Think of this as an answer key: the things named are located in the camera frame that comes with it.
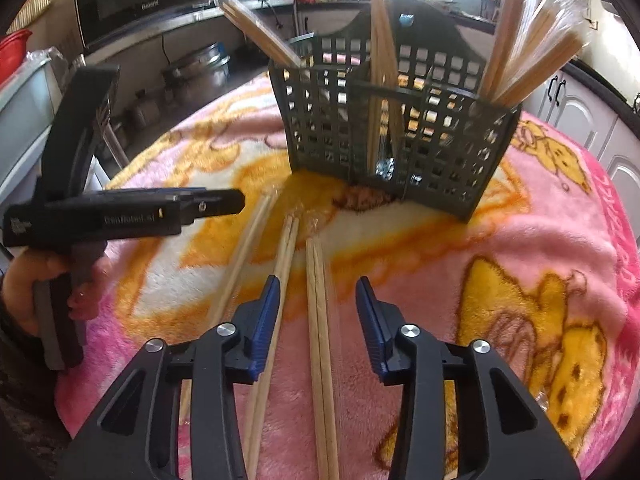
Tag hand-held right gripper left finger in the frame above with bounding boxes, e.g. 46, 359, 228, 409
60, 275, 282, 480

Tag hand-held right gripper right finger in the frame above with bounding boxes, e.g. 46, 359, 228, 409
355, 276, 581, 480

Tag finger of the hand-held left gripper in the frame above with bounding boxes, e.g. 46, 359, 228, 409
165, 186, 246, 226

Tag bamboo chopstick pair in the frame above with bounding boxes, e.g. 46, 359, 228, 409
305, 237, 341, 480
364, 0, 406, 181
477, 0, 526, 98
242, 215, 301, 480
220, 0, 306, 68
177, 190, 278, 431
492, 0, 593, 108

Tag grey-green plastic utensil holder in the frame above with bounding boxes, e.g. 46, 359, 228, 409
268, 0, 523, 223

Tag person's left forearm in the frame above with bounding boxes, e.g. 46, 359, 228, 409
0, 310, 71, 480

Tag person's left hand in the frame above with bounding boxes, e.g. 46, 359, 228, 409
0, 247, 116, 336

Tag large steel pot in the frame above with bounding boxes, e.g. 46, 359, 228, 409
175, 60, 232, 103

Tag white plastic storage bin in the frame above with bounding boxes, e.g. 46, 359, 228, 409
0, 50, 56, 196

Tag pink printed blanket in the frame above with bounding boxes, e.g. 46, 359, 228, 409
52, 52, 640, 480

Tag small steel pot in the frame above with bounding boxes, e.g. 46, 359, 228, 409
167, 42, 231, 73

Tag red plastic bowl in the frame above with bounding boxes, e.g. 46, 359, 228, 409
0, 29, 33, 86

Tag metal shelf rack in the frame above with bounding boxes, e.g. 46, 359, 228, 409
75, 0, 301, 171

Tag white lower cabinets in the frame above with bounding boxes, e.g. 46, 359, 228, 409
522, 62, 640, 221

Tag black countertop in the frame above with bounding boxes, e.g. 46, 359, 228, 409
440, 7, 640, 111

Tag black power cable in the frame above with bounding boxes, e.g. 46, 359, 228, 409
262, 0, 283, 31

